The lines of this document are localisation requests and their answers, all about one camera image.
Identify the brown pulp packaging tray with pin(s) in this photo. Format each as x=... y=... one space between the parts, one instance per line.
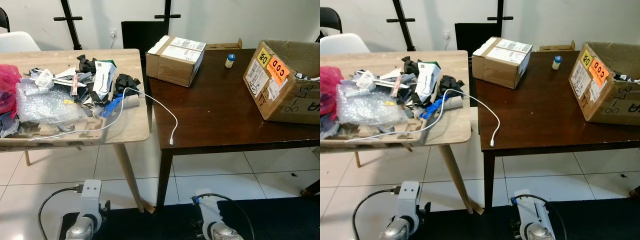
x=370 y=132
x=50 y=131

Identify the blue plastic scrap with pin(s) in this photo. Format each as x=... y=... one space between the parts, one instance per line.
x=112 y=105
x=432 y=106

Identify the clear bubble wrap sheet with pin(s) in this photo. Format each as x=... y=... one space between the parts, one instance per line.
x=45 y=105
x=367 y=106

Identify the grey plastic scrap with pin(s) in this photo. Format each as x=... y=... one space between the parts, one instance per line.
x=330 y=127
x=7 y=125

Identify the white red printed wrapper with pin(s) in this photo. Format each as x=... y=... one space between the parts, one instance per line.
x=397 y=85
x=73 y=84

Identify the black crumpled cloth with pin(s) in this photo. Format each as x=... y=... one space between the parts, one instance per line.
x=87 y=64
x=447 y=82
x=125 y=81
x=411 y=65

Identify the white carton packet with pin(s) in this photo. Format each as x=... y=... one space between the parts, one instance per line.
x=426 y=77
x=104 y=75

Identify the white crumpled paper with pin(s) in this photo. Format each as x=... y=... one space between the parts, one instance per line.
x=365 y=80
x=44 y=79

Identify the light wooden table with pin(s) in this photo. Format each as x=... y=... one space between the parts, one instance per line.
x=130 y=65
x=452 y=67

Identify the black floor mat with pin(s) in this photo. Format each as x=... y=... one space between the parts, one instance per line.
x=280 y=220
x=600 y=220

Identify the dark wooden table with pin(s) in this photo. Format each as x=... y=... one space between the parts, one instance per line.
x=220 y=105
x=545 y=105

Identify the small taped cardboard box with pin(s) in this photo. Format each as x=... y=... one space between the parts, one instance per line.
x=495 y=70
x=170 y=67

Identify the red plastic bag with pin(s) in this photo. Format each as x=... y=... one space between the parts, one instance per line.
x=7 y=82
x=327 y=85

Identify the large open cardboard box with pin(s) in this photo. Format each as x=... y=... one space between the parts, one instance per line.
x=620 y=105
x=295 y=105

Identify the black flat panel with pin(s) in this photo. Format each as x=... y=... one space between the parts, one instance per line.
x=470 y=36
x=137 y=35

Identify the black stand pole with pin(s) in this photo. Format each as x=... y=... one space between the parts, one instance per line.
x=72 y=30
x=500 y=18
x=167 y=17
x=406 y=31

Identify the white plastic chair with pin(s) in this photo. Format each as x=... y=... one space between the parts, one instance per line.
x=345 y=44
x=17 y=42

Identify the small bottle blue cap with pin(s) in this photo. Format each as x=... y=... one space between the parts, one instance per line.
x=556 y=63
x=230 y=61

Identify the flat brown cardboard piece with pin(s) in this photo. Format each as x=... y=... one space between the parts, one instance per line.
x=220 y=46

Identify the black chair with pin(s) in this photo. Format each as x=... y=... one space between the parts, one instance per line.
x=330 y=20
x=4 y=20

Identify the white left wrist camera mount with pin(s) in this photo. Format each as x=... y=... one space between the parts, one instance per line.
x=409 y=197
x=91 y=197

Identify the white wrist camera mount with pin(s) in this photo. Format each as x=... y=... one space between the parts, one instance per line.
x=409 y=197
x=527 y=210
x=207 y=210
x=91 y=197

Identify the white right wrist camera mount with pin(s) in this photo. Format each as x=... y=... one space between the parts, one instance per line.
x=527 y=210
x=207 y=210

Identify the white wall socket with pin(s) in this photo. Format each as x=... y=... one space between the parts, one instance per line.
x=113 y=33
x=446 y=36

